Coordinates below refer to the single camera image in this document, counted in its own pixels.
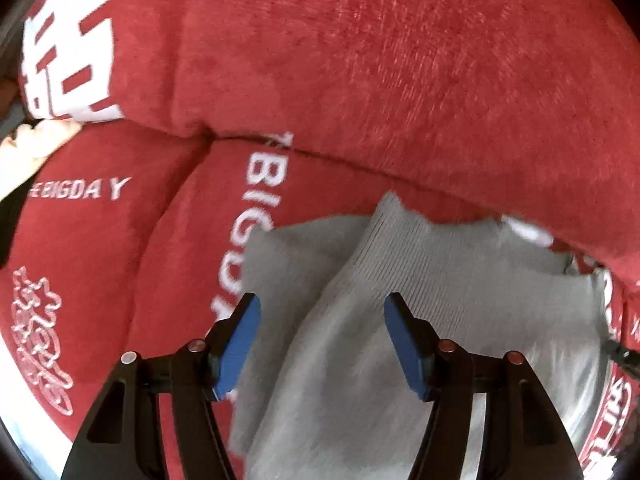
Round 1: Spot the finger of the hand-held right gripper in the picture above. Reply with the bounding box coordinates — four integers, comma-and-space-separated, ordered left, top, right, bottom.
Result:
600, 339, 640, 378

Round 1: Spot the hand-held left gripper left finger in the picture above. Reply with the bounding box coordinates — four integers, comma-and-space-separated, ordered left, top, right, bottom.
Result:
60, 291, 262, 480

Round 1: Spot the grey knit sweater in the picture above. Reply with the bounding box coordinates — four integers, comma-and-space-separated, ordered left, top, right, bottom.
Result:
230, 191, 613, 480

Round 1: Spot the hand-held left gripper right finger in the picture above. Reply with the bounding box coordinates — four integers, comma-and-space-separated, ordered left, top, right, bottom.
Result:
384, 291, 586, 480

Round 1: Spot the red printed sofa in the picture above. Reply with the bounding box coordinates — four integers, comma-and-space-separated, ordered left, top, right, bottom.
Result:
0, 0, 640, 480

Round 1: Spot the black cloth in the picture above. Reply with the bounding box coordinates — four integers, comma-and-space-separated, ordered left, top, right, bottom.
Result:
0, 180, 38, 268

